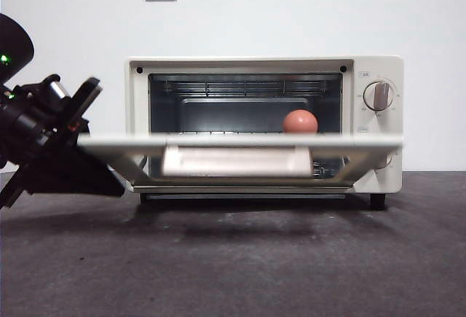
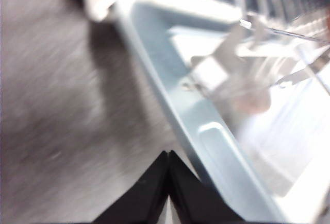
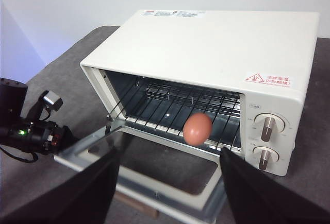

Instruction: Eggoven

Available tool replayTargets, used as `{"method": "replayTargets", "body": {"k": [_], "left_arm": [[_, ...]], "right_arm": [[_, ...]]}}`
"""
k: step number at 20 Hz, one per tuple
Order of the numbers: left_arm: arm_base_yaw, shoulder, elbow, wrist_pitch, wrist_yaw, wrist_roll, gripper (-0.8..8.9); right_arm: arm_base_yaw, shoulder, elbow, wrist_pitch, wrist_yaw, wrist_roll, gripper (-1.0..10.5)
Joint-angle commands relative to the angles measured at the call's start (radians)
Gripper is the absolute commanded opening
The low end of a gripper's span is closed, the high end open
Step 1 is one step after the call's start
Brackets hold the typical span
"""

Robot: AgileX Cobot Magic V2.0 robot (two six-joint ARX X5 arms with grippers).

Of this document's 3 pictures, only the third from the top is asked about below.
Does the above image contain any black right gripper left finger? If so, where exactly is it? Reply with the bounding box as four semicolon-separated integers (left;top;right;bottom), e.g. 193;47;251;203
0;146;121;224

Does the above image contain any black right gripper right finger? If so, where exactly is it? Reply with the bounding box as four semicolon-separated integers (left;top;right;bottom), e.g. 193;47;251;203
221;146;330;224

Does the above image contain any brown egg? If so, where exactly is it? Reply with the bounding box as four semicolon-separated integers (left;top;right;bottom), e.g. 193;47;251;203
183;112;213;146

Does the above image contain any glass oven door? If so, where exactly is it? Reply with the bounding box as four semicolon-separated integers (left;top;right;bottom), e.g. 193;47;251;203
53;125;227;224

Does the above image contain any cream oven knob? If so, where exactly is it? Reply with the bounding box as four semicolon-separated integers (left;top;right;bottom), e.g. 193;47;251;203
252;145;281;170
254;113;286;143

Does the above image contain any cream Toshiba toaster oven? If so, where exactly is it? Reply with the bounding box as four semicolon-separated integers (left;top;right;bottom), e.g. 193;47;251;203
79;9;320;177

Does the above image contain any thick black cable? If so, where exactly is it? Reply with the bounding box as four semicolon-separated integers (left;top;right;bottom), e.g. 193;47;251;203
0;144;39;163

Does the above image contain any pale grey camera box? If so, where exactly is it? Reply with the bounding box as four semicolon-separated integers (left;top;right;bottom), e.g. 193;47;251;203
42;91;64;112

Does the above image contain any wire oven rack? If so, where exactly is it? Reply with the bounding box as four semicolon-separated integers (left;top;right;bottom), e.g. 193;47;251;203
107;76;242;153

